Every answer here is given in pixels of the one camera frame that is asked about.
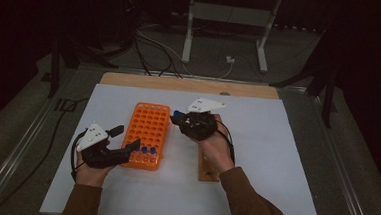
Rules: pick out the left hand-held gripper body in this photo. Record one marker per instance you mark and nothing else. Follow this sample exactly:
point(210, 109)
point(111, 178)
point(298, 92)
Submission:
point(103, 156)

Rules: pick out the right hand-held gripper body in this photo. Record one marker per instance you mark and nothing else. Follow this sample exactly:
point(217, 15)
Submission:
point(197, 125)

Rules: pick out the blue-capped clear test tube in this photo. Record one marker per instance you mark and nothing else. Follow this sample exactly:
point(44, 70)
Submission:
point(144, 150)
point(177, 113)
point(153, 150)
point(137, 149)

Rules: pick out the orange plastic tube rack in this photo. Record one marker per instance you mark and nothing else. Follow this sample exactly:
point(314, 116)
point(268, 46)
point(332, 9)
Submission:
point(147, 125)

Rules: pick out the wooden tube rack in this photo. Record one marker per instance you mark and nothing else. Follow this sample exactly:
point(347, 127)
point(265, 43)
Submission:
point(207, 177)

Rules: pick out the person's left hand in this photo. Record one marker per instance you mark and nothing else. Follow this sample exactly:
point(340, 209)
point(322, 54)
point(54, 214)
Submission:
point(92, 176)

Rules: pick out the person's right hand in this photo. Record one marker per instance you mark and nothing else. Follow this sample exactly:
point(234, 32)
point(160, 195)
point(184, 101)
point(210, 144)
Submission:
point(217, 152)

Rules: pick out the white plug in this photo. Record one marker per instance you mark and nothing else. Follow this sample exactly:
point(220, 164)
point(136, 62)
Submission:
point(230, 60)

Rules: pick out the white table mat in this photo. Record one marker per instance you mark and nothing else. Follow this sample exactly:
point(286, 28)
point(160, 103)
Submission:
point(276, 143)

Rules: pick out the black tripod stand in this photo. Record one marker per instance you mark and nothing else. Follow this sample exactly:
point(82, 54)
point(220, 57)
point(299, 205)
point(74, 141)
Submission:
point(54, 75)
point(328, 102)

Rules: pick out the grey metal stand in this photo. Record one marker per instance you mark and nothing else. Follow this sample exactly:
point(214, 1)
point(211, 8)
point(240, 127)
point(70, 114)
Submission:
point(231, 15)

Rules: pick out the dark equipment tower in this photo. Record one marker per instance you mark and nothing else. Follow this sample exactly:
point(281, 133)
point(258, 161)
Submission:
point(129, 3)

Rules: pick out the dark power strip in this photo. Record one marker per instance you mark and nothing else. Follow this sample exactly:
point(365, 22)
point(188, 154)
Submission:
point(300, 28)

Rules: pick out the metal floor rail frame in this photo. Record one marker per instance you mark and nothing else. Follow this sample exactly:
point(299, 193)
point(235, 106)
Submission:
point(19, 147)

